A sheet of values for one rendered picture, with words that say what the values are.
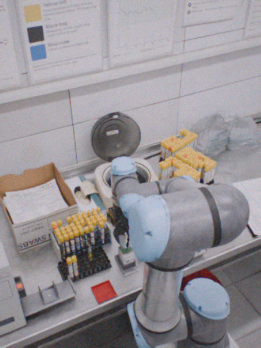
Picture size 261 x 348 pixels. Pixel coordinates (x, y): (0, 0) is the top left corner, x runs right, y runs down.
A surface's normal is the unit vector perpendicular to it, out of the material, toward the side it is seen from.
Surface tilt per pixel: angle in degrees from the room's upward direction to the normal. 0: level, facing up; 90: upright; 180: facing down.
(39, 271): 0
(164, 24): 95
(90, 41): 93
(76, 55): 93
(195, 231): 63
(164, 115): 90
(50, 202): 2
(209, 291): 8
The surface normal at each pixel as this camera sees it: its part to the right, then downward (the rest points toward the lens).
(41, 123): 0.44, 0.56
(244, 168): 0.00, -0.78
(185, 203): 0.04, -0.62
